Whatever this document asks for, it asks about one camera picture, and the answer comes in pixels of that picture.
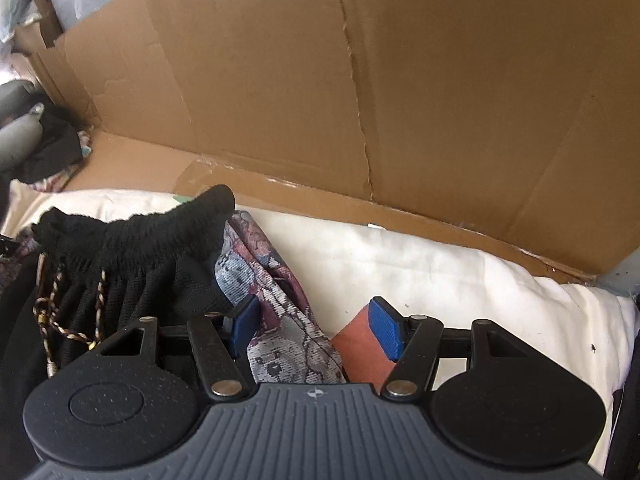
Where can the cream bear print bed sheet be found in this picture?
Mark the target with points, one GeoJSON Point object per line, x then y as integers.
{"type": "Point", "coordinates": [450, 270]}

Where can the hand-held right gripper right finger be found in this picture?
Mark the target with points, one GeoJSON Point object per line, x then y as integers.
{"type": "Point", "coordinates": [386, 330]}

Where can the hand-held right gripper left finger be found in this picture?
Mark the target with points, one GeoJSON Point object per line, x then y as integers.
{"type": "Point", "coordinates": [245, 327]}

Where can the floral patterned cloth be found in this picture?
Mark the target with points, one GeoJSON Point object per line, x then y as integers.
{"type": "Point", "coordinates": [55, 183]}

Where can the brown cardboard box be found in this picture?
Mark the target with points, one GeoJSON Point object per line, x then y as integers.
{"type": "Point", "coordinates": [400, 85]}

